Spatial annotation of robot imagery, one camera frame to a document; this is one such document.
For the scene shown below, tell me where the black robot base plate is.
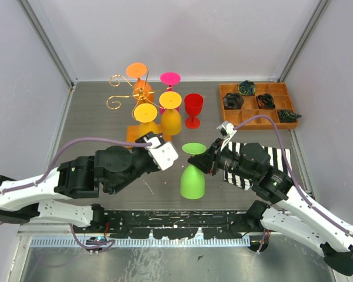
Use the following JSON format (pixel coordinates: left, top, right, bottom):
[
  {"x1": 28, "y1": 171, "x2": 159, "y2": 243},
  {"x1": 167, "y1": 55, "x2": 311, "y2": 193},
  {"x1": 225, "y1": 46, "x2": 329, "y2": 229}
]
[{"x1": 72, "y1": 210, "x2": 264, "y2": 240}]

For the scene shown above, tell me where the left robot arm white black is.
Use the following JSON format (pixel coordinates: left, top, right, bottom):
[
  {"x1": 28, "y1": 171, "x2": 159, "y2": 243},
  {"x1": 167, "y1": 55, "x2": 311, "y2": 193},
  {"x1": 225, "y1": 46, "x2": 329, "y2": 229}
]
[{"x1": 0, "y1": 132, "x2": 178, "y2": 233}]

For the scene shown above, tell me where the purple cable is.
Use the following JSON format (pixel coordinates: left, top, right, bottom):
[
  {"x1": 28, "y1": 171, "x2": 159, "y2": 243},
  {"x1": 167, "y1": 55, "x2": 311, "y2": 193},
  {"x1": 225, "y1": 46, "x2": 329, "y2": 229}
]
[
  {"x1": 234, "y1": 115, "x2": 353, "y2": 244},
  {"x1": 0, "y1": 136, "x2": 154, "y2": 256}
]

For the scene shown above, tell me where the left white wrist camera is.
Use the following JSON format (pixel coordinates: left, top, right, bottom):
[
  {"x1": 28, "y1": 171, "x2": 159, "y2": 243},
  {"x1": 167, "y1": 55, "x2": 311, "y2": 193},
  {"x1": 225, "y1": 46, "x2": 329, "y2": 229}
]
[{"x1": 135, "y1": 135, "x2": 179, "y2": 171}]

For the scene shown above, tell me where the black white striped cloth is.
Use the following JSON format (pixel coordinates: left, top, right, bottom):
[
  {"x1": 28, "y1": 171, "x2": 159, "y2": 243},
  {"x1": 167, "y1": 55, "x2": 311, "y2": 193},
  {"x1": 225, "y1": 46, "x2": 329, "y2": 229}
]
[{"x1": 223, "y1": 142, "x2": 291, "y2": 191}]

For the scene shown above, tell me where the dark rolled tie left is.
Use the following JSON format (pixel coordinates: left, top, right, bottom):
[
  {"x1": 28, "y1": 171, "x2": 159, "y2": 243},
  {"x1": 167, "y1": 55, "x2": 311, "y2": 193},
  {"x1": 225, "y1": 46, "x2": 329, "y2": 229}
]
[{"x1": 222, "y1": 92, "x2": 244, "y2": 110}]

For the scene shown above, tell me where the dark rolled tie top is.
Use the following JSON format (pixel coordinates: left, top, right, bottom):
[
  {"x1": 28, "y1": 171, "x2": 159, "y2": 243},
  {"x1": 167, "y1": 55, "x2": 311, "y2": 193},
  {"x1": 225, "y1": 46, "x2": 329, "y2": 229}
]
[{"x1": 238, "y1": 80, "x2": 256, "y2": 96}]

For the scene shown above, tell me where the magenta plastic wine glass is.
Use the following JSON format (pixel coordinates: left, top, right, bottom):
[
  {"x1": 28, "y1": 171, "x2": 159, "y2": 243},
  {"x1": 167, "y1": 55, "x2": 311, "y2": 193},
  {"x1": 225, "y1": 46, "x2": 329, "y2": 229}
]
[{"x1": 159, "y1": 72, "x2": 182, "y2": 115}]

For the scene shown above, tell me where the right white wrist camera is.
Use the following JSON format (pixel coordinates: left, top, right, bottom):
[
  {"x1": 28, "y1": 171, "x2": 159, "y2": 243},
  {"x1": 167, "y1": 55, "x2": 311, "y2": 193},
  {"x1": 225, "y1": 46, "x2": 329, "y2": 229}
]
[{"x1": 217, "y1": 120, "x2": 237, "y2": 151}]

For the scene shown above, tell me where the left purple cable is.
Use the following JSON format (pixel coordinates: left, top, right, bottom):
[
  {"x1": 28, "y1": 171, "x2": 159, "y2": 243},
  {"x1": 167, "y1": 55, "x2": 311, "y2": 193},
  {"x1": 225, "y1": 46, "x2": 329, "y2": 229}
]
[{"x1": 0, "y1": 136, "x2": 154, "y2": 256}]

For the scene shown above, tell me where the red plastic wine glass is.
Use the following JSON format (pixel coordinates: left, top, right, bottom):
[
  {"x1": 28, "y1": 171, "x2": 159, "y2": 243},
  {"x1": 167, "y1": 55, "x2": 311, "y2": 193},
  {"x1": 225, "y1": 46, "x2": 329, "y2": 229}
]
[{"x1": 184, "y1": 93, "x2": 204, "y2": 129}]

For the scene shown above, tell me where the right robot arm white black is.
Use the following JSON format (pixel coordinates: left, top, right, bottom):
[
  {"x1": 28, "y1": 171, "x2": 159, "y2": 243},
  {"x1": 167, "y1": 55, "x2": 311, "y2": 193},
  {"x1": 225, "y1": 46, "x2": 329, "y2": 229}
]
[{"x1": 188, "y1": 139, "x2": 353, "y2": 276}]

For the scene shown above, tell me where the gold wire wine glass rack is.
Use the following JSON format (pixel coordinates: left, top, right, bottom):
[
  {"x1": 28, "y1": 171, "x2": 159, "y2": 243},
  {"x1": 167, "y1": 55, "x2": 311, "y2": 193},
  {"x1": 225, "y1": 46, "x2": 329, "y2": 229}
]
[{"x1": 106, "y1": 62, "x2": 180, "y2": 118}]

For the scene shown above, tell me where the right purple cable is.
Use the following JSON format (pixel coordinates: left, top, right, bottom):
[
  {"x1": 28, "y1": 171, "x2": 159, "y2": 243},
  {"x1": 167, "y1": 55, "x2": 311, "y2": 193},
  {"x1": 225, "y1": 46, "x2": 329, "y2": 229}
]
[{"x1": 234, "y1": 115, "x2": 353, "y2": 244}]

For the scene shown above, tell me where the green plastic wine glass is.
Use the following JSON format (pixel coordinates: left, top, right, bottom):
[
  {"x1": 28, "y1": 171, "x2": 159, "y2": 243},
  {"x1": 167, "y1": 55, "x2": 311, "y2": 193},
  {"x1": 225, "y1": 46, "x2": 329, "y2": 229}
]
[{"x1": 180, "y1": 142, "x2": 207, "y2": 200}]

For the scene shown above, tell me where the orange plastic wine glass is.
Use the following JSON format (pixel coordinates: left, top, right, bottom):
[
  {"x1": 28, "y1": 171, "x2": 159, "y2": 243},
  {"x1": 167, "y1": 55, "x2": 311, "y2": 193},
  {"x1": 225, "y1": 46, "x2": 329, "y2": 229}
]
[{"x1": 126, "y1": 62, "x2": 154, "y2": 103}]

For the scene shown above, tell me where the dark rolled tie right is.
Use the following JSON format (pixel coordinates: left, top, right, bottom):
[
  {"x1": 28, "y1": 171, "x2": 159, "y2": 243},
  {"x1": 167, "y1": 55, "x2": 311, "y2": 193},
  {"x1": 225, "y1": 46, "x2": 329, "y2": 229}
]
[{"x1": 277, "y1": 109, "x2": 302, "y2": 123}]

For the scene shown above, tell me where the dark rolled tie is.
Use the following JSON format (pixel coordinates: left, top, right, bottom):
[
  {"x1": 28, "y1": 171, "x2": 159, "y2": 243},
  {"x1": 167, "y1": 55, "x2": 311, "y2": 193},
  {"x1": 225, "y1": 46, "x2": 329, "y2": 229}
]
[
  {"x1": 277, "y1": 109, "x2": 302, "y2": 123},
  {"x1": 257, "y1": 93, "x2": 276, "y2": 110},
  {"x1": 238, "y1": 80, "x2": 256, "y2": 96},
  {"x1": 222, "y1": 92, "x2": 244, "y2": 110}
]

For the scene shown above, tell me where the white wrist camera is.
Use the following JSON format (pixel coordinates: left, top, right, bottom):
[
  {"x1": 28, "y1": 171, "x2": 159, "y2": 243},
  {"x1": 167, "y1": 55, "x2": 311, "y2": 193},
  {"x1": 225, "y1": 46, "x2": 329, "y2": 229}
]
[
  {"x1": 217, "y1": 120, "x2": 237, "y2": 151},
  {"x1": 135, "y1": 135, "x2": 179, "y2": 171}
]

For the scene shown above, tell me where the wooden compartment tray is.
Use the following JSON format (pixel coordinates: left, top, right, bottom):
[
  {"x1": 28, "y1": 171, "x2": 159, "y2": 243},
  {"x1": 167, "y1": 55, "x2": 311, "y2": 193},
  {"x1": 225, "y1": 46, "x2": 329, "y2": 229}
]
[{"x1": 218, "y1": 82, "x2": 298, "y2": 130}]

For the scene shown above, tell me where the yellow wine glass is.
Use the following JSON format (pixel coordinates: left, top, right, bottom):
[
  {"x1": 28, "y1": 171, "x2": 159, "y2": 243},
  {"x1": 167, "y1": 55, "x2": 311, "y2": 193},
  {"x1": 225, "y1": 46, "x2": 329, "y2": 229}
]
[
  {"x1": 159, "y1": 91, "x2": 182, "y2": 136},
  {"x1": 134, "y1": 103, "x2": 160, "y2": 137}
]

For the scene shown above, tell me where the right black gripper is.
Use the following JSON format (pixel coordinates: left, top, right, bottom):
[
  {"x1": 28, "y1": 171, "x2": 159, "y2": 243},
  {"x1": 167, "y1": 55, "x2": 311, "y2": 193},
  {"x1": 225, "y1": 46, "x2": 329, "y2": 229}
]
[{"x1": 188, "y1": 137, "x2": 257, "y2": 181}]

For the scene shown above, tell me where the grey slotted cable duct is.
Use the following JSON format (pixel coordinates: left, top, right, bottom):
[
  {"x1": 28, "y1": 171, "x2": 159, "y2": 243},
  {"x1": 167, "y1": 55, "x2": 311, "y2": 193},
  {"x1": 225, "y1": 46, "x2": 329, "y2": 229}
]
[{"x1": 30, "y1": 236, "x2": 251, "y2": 248}]

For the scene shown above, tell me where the dark rolled tie middle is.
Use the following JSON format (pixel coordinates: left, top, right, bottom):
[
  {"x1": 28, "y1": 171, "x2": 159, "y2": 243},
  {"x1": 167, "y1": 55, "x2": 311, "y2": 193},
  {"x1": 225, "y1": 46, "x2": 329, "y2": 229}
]
[{"x1": 257, "y1": 93, "x2": 276, "y2": 110}]

